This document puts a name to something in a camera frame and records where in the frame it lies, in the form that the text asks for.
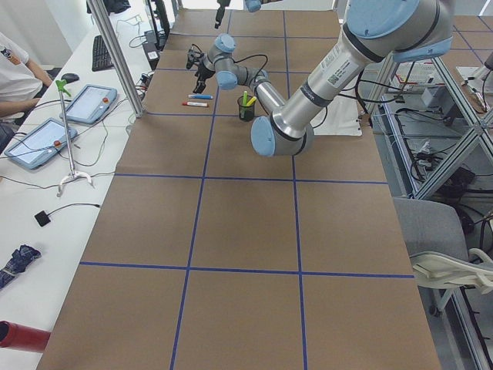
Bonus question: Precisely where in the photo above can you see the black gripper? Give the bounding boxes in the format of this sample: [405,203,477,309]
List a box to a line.
[214,0,230,29]
[193,57,215,93]

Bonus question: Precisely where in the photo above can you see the blue marker pen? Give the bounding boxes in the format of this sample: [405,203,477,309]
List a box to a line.
[188,94,213,100]

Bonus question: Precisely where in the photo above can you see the white red-capped marker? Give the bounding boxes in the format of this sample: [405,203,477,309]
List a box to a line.
[182,101,209,108]

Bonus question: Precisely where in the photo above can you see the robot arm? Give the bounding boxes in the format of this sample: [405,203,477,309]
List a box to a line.
[186,0,455,156]
[214,0,280,29]

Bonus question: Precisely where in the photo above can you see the black mesh pen cup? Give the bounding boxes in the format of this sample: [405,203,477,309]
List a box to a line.
[236,96,255,122]

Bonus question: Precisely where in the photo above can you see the yellow marker pen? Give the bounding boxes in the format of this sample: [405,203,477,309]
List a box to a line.
[246,96,257,107]

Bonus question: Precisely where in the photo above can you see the black keyboard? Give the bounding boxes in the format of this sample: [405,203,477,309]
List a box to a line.
[92,35,114,72]

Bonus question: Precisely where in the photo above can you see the far blue teach pendant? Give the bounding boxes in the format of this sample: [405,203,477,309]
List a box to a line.
[65,84,117,125]

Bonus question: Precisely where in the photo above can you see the blue teach pendant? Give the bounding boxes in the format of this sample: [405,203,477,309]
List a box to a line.
[4,118,66,170]
[65,84,117,125]

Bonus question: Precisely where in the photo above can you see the black computer mouse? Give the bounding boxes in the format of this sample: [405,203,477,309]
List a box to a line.
[61,72,80,83]

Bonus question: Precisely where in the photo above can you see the near blue teach pendant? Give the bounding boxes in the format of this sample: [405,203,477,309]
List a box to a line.
[4,118,66,170]

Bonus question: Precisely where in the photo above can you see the seated person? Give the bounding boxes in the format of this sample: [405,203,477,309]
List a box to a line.
[1,33,52,126]

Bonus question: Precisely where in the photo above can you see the small black puck device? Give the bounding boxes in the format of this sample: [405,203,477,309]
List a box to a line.
[34,210,51,227]

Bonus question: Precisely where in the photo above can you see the grey office chair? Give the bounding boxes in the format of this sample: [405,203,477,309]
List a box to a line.
[393,197,492,317]

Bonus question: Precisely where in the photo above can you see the red cylinder bottle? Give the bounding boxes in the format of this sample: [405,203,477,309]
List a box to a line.
[1,321,51,353]

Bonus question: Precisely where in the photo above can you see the camera black cable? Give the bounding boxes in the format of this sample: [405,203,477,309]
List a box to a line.
[233,54,270,74]

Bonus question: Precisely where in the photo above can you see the aluminium frame post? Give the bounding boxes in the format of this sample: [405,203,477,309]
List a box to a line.
[87,0,143,118]

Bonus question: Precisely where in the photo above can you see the green-handled reacher grabber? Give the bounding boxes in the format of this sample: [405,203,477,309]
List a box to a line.
[55,79,94,198]

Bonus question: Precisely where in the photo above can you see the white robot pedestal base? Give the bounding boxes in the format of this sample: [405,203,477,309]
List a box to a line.
[311,92,362,136]

